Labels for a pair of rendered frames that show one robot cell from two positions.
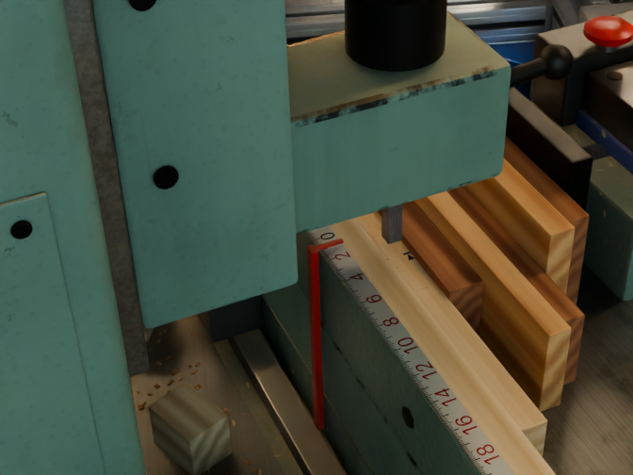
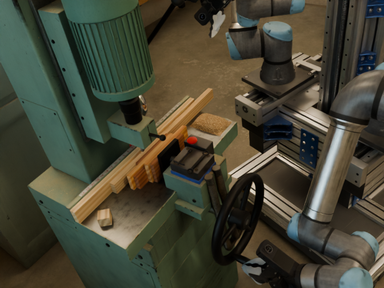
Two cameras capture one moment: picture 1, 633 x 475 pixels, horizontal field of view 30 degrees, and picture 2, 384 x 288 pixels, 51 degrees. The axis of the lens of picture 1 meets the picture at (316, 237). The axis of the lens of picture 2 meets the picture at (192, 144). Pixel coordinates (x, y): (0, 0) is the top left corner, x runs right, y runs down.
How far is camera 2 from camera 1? 108 cm
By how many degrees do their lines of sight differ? 48
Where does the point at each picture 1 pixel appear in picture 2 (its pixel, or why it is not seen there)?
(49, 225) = (57, 115)
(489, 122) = (138, 139)
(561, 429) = (128, 192)
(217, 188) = (89, 123)
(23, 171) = (54, 107)
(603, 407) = (136, 195)
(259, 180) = (94, 125)
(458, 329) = (128, 168)
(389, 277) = (132, 155)
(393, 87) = (124, 124)
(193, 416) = not seen: hidden behind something
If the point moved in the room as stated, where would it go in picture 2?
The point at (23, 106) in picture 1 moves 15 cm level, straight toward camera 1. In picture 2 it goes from (52, 100) to (6, 128)
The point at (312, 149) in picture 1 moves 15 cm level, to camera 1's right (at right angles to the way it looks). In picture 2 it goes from (112, 127) to (135, 151)
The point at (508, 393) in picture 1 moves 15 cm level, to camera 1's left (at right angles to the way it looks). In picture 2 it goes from (117, 179) to (98, 153)
